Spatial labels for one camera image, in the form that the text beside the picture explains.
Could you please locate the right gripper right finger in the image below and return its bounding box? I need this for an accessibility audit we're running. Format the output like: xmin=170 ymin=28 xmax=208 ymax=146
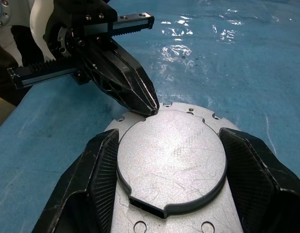
xmin=218 ymin=127 xmax=300 ymax=233

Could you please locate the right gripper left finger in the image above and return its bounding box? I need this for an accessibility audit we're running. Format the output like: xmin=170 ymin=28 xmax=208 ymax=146
xmin=30 ymin=128 xmax=120 ymax=233

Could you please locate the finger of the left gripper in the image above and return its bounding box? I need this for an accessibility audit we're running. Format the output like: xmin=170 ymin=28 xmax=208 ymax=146
xmin=104 ymin=39 xmax=160 ymax=112
xmin=77 ymin=47 xmax=156 ymax=117

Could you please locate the silver motor lid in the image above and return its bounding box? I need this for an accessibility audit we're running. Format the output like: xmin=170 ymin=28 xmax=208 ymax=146
xmin=106 ymin=101 xmax=246 ymax=233

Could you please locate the blue plastic table cover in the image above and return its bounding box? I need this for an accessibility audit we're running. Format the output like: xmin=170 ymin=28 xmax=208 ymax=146
xmin=0 ymin=0 xmax=300 ymax=233

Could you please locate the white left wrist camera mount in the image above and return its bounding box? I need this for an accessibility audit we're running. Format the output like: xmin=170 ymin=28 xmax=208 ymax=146
xmin=29 ymin=0 xmax=56 ymax=62

